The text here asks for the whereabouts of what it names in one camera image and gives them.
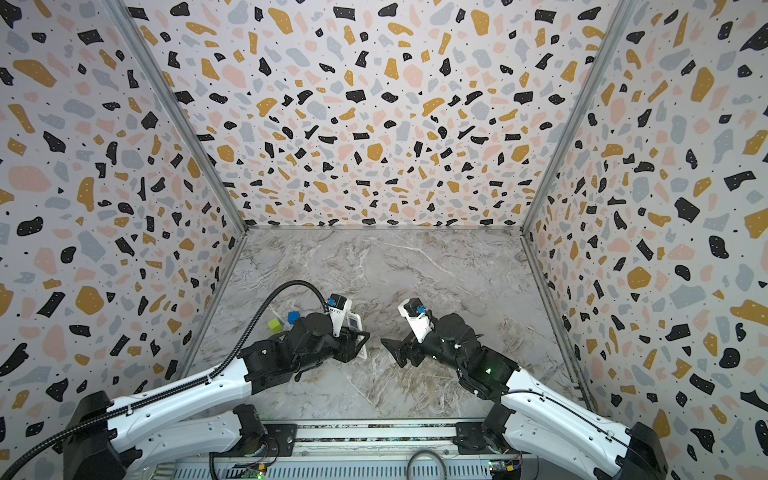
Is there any white remote control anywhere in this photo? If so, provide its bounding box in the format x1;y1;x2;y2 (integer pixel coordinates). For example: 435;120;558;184
344;311;369;361

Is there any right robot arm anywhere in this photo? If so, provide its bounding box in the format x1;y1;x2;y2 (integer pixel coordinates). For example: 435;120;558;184
382;313;669;479

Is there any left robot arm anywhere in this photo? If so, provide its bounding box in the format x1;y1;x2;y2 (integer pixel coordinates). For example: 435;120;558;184
63;313;370;479

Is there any green cube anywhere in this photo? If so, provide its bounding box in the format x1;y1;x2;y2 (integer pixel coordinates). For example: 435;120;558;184
268;318;283;333

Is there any perforated metal cover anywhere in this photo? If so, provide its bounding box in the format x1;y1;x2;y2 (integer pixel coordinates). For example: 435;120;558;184
173;460;493;480

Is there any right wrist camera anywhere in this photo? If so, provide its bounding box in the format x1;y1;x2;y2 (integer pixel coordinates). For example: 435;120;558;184
398;297;433;344

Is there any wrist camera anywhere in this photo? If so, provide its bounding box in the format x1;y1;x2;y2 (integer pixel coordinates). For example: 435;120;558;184
398;297;433;344
327;294;351;337

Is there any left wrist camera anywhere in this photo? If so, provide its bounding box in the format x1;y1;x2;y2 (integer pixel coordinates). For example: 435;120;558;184
327;294;351;337

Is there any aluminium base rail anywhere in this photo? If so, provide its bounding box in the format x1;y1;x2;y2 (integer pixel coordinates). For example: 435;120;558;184
167;418;601;466

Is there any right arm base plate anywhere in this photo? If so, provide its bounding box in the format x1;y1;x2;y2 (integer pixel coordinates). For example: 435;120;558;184
452;422;518;455

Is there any grey cable loop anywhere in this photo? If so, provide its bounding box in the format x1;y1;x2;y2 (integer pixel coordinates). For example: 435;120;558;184
405;449;449;480

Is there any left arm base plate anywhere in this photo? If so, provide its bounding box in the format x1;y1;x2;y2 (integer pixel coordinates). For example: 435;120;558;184
237;423;298;458

